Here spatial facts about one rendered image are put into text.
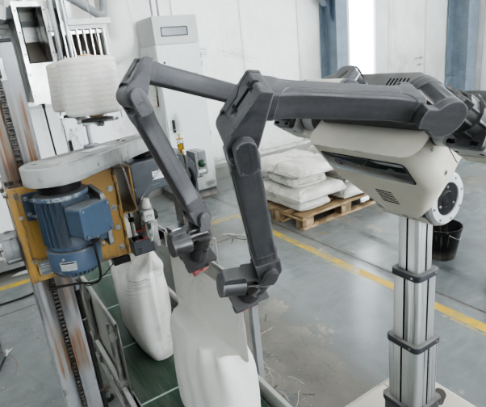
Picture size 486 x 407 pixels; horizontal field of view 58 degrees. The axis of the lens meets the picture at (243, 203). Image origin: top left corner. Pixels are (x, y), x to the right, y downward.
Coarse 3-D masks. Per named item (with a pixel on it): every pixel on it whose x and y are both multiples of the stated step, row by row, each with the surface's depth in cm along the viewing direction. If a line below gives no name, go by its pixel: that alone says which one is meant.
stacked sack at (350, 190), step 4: (348, 184) 461; (352, 184) 459; (348, 188) 452; (352, 188) 453; (356, 188) 455; (336, 192) 458; (340, 192) 454; (344, 192) 450; (348, 192) 449; (352, 192) 451; (356, 192) 454; (360, 192) 458; (332, 196) 467; (336, 196) 459; (340, 196) 452; (344, 196) 449; (348, 196) 451
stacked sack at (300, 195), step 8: (328, 176) 455; (320, 184) 432; (328, 184) 433; (336, 184) 436; (344, 184) 442; (280, 192) 436; (288, 192) 427; (296, 192) 418; (304, 192) 417; (312, 192) 419; (320, 192) 425; (328, 192) 430; (288, 200) 427; (296, 200) 415; (304, 200) 415
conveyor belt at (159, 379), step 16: (96, 272) 294; (96, 288) 272; (112, 288) 270; (112, 304) 251; (128, 336) 220; (128, 352) 207; (144, 352) 206; (128, 368) 196; (144, 368) 195; (160, 368) 194; (144, 384) 185; (160, 384) 184; (176, 384) 183; (144, 400) 177; (160, 400) 176; (176, 400) 175
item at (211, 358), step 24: (192, 288) 148; (216, 288) 130; (192, 312) 153; (216, 312) 134; (192, 336) 141; (216, 336) 139; (240, 336) 125; (192, 360) 141; (216, 360) 130; (240, 360) 132; (192, 384) 144; (216, 384) 132; (240, 384) 133
